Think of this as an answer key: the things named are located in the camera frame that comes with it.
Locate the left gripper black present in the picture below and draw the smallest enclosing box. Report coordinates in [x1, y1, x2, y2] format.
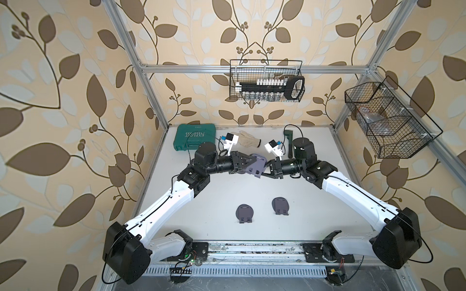
[203, 152, 256, 177]

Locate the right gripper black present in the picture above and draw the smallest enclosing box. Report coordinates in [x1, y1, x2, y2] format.
[255, 157, 305, 179]

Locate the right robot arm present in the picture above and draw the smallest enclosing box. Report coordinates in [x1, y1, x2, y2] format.
[265, 138, 422, 269]

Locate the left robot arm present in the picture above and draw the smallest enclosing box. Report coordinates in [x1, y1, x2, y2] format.
[103, 142, 257, 284]

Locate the white work glove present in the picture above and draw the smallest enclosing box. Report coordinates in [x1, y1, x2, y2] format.
[235, 130, 262, 148]

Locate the green black hand tool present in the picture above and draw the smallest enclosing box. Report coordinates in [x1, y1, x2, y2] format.
[283, 129, 293, 159]

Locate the green plastic tool case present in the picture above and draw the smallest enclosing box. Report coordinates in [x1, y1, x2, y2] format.
[173, 124, 216, 151]

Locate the socket set in basket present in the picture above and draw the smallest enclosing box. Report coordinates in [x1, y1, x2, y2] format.
[233, 76, 305, 103]

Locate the plastic bag in basket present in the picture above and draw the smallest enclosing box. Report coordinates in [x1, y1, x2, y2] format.
[360, 107, 392, 136]

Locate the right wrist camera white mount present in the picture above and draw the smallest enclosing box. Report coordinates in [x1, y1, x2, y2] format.
[265, 139, 285, 160]

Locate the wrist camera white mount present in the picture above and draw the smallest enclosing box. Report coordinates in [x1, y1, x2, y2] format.
[265, 139, 285, 160]
[220, 133, 239, 156]

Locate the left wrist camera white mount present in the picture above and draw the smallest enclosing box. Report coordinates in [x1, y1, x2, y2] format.
[220, 133, 239, 156]

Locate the black wire basket centre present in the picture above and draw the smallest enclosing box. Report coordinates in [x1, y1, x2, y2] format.
[229, 59, 305, 103]

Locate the black wire basket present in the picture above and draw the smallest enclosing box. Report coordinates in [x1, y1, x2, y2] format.
[344, 76, 443, 159]
[229, 59, 305, 103]

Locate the aluminium front rail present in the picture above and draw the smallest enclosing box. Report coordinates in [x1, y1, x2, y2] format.
[145, 239, 408, 267]

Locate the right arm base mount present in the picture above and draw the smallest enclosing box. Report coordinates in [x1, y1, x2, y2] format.
[302, 242, 355, 263]

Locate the black wire basket right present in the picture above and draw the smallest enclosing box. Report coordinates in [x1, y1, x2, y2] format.
[344, 76, 443, 159]

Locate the aluminium frame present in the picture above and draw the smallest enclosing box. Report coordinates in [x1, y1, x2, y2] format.
[101, 0, 466, 175]

